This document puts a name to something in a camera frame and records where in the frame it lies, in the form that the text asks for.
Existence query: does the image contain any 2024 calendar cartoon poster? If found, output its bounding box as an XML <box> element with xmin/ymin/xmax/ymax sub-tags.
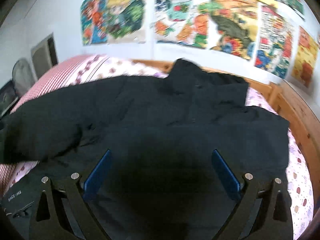
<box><xmin>254</xmin><ymin>5</ymin><xmax>293</xmax><ymax>79</ymax></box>

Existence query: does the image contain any black padded jacket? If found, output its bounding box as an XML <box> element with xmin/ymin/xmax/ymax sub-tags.
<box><xmin>1</xmin><ymin>59</ymin><xmax>289</xmax><ymax>239</ymax></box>

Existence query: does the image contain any grey wall panel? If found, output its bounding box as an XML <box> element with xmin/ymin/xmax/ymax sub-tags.
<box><xmin>31</xmin><ymin>34</ymin><xmax>59</xmax><ymax>79</ymax></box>

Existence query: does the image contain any dark dinosaur landscape poster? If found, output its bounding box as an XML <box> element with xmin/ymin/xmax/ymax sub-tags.
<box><xmin>208</xmin><ymin>0</ymin><xmax>259</xmax><ymax>60</ymax></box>

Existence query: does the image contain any pink apple-print bed sheet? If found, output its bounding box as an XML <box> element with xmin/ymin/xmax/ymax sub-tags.
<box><xmin>13</xmin><ymin>55</ymin><xmax>314</xmax><ymax>239</ymax></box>

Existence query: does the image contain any orange fruit pattern poster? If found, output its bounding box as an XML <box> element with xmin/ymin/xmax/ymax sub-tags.
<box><xmin>153</xmin><ymin>0</ymin><xmax>210</xmax><ymax>49</ymax></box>

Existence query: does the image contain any round grey fan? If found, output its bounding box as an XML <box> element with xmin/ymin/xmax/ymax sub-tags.
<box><xmin>12</xmin><ymin>58</ymin><xmax>35</xmax><ymax>98</ymax></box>

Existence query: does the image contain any yellow chick and bear poster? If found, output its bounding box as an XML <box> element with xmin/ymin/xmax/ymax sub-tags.
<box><xmin>291</xmin><ymin>26</ymin><xmax>318</xmax><ymax>88</ymax></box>

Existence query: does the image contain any wooden bed frame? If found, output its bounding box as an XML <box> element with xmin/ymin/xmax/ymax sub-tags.
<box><xmin>131</xmin><ymin>59</ymin><xmax>320</xmax><ymax>181</ymax></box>

